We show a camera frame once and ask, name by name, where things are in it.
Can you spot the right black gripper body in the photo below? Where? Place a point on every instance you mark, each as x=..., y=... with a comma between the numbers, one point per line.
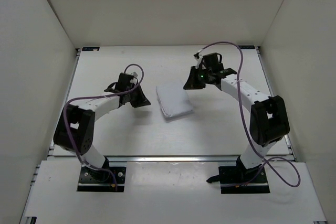
x=207, y=74

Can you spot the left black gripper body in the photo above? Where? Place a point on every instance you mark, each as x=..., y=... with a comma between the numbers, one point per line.
x=130, y=88

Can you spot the white skirt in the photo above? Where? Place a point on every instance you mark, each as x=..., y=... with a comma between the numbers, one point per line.
x=173, y=100

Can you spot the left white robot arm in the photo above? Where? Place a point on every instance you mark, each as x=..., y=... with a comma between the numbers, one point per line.
x=75, y=128

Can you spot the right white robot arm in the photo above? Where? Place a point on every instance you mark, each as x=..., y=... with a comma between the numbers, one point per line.
x=268, y=122

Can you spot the right blue corner label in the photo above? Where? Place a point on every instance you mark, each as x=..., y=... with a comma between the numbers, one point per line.
x=246, y=47

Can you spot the blue corner label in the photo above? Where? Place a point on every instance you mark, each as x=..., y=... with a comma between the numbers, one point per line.
x=90, y=49
x=246, y=47

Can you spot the left blue corner label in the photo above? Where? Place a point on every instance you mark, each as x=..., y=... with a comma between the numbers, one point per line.
x=90, y=49

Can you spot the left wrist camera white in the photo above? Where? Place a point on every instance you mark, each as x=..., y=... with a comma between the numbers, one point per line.
x=135, y=78

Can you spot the aluminium front rail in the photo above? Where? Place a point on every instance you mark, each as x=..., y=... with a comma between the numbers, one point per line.
x=174, y=159

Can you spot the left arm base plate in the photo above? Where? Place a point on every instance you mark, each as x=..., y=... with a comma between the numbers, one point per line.
x=98, y=181

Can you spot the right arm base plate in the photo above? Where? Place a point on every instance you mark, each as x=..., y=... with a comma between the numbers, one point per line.
x=232, y=181

